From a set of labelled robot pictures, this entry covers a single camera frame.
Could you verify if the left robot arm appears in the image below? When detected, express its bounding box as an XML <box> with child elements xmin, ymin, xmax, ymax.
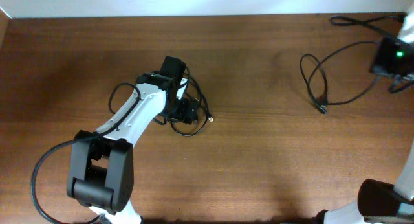
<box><xmin>67</xmin><ymin>56</ymin><xmax>198</xmax><ymax>223</ymax></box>

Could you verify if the thick black cable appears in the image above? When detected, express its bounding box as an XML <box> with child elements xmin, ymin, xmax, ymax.
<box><xmin>299</xmin><ymin>40</ymin><xmax>382</xmax><ymax>115</ymax></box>

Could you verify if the thin black USB cable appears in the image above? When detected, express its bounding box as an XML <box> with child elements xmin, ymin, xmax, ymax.
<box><xmin>166</xmin><ymin>65</ymin><xmax>215</xmax><ymax>137</ymax></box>

